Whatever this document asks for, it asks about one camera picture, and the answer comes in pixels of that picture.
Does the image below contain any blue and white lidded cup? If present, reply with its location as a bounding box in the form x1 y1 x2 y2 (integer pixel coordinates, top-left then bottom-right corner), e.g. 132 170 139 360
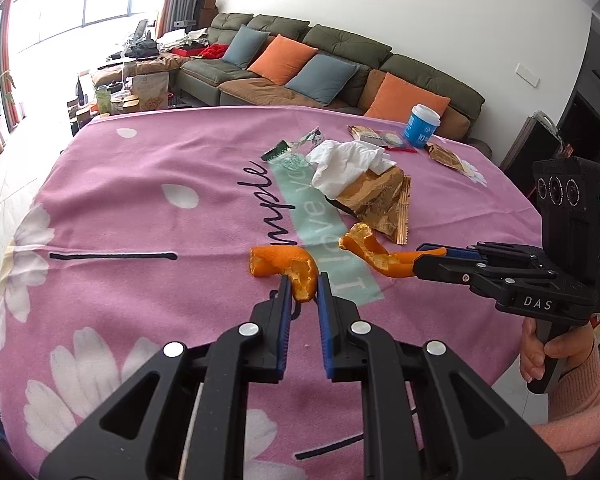
404 104 441 148

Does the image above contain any orange cushion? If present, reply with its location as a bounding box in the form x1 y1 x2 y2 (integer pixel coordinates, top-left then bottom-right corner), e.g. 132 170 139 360
247 34 318 86
364 72 451 123

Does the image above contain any group of glass jars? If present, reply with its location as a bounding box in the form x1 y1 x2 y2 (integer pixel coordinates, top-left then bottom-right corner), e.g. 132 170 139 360
67 87 141 133

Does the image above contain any brown snack bag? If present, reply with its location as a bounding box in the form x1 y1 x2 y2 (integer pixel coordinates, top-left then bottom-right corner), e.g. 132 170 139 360
131 71 170 111

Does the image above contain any gold foil wrapper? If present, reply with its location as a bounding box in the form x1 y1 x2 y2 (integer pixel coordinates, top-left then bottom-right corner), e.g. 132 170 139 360
337 166 412 246

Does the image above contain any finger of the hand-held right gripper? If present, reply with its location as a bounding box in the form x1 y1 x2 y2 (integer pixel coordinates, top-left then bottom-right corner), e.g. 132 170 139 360
416 242 547 263
413 256 557 284

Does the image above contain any black-framed window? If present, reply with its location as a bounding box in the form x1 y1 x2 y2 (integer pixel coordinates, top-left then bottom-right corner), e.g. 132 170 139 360
10 0 163 46

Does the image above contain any green sofa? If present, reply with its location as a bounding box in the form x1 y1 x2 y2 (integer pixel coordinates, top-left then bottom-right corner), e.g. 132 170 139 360
92 12 486 156

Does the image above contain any person's right hand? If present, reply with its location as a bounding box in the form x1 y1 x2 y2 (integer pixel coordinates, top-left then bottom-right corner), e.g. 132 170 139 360
519 319 597 384

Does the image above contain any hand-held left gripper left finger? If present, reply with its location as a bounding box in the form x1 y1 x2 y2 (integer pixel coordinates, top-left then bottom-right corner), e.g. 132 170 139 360
39 275 294 480

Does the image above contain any green and white wrapper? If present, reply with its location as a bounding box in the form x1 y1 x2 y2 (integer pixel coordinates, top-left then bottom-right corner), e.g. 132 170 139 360
261 129 327 173

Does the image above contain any flat gold snack packet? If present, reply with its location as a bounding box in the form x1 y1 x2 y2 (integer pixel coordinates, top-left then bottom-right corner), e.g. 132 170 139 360
426 142 473 173

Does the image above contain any white tissue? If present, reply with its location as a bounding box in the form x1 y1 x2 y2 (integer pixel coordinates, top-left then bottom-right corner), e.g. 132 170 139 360
307 140 396 198

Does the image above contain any dark glass coffee table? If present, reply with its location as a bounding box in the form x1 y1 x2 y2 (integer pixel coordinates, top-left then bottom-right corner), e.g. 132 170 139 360
67 60 201 133

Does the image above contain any dark wooden cabinet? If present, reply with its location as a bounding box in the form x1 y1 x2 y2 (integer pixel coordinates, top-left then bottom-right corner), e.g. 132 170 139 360
196 0 220 28

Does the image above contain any pile of white clothes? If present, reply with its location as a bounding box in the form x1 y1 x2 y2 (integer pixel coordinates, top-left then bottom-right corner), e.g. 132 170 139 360
157 29 211 53

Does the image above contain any orange peel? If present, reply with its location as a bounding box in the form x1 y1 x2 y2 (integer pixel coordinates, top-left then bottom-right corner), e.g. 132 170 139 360
249 246 317 303
340 222 448 279

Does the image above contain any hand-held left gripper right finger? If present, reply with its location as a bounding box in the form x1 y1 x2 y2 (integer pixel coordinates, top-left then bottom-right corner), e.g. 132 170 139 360
316 272 567 480

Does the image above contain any pink floral blanket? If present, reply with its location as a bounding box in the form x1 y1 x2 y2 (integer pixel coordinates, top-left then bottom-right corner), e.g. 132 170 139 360
0 105 543 480

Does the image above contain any white wall switch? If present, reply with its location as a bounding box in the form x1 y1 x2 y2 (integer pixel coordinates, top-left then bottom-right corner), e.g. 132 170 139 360
514 62 541 86

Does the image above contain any clear red-edged packet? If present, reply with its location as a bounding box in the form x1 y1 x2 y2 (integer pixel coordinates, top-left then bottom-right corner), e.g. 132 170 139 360
377 131 420 153

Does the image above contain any person's right forearm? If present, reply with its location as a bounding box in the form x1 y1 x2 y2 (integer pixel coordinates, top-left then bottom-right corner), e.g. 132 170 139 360
530 332 600 480

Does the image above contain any blue cushion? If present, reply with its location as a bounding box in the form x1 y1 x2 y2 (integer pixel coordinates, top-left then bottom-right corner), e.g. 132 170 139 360
221 25 271 70
286 54 360 107

